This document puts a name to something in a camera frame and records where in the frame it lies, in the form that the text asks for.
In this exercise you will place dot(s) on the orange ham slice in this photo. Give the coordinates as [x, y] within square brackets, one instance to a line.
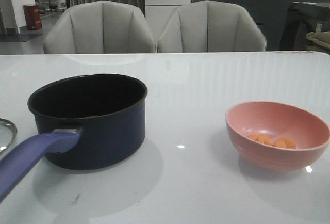
[253, 137]
[285, 142]
[264, 139]

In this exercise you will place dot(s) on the pink bowl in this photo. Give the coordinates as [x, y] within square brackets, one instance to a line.
[276, 120]

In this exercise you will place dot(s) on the glass lid purple knob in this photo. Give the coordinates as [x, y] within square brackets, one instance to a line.
[8, 135]

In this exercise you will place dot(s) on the right grey armchair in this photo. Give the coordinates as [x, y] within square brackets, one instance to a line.
[210, 26]

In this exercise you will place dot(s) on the grey armchair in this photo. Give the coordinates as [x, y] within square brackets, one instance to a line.
[102, 27]
[210, 26]

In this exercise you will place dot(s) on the left grey armchair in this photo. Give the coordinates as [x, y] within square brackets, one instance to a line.
[102, 27]

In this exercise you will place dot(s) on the red bin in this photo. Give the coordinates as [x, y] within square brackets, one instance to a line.
[32, 17]

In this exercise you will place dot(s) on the dark washing machine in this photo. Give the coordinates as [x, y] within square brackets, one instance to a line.
[302, 18]

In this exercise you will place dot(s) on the beige cushion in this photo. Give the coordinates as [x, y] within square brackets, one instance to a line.
[318, 42]

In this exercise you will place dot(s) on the dark blue saucepan purple handle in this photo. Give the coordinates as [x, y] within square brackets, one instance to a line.
[84, 122]

